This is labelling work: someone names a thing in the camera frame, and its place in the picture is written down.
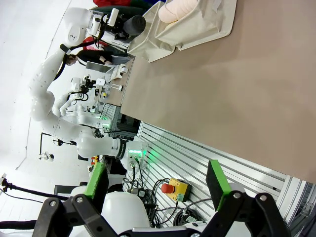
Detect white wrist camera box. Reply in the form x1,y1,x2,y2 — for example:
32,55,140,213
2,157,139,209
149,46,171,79
108,8,119,27

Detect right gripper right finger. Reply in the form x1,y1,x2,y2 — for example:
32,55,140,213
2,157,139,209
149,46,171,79
202,159,292,237

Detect person in black top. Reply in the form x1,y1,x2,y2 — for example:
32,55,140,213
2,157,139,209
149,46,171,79
65,49,131,66

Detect red fabric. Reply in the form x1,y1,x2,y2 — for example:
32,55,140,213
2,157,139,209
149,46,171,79
93,0,131,7

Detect cream fabric basket with label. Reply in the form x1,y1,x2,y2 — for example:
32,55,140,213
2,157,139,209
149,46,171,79
157,0,238,51

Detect yellow emergency stop box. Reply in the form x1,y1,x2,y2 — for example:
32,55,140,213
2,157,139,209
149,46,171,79
161,178,192,202

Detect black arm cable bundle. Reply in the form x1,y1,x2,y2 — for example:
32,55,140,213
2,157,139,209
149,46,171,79
0,172,72,232

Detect aluminium table frame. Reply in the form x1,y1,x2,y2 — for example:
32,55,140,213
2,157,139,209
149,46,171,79
276,174,316,233

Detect grey towel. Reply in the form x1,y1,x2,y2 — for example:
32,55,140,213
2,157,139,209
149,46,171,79
123,14,147,35

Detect black cable tangle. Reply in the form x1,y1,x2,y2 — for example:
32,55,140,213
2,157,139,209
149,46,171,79
122,158,213,229

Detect yellow towel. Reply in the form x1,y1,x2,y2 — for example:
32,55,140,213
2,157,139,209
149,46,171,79
158,0,199,23

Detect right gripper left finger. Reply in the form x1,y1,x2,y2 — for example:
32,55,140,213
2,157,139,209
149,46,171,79
36,161,119,237

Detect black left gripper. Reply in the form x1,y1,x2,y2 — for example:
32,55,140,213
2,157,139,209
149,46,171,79
105,14,129,40

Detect aluminium slotted mounting panel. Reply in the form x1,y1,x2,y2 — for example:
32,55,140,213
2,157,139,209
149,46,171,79
123,120,297,230

